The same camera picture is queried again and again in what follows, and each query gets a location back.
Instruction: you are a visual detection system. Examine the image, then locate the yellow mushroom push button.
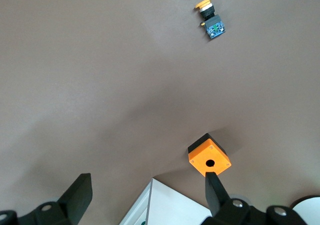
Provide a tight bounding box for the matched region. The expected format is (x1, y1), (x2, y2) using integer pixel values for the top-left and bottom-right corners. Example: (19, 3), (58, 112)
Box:
(194, 0), (227, 41)

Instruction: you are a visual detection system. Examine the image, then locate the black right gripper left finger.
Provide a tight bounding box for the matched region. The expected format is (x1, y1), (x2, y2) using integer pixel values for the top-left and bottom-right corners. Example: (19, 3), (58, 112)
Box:
(0, 173), (94, 225)

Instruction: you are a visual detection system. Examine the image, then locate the white drawer cabinet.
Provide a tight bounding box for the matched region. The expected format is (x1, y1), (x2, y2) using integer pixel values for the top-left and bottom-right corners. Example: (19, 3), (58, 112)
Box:
(118, 177), (214, 225)

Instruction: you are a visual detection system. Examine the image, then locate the orange push button box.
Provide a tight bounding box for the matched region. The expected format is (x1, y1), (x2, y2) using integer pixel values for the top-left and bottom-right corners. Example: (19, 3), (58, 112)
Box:
(187, 132), (233, 178)

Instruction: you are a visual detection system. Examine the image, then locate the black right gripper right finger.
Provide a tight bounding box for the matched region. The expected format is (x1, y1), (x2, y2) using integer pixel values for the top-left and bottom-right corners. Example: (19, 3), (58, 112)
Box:
(202, 171), (309, 225)

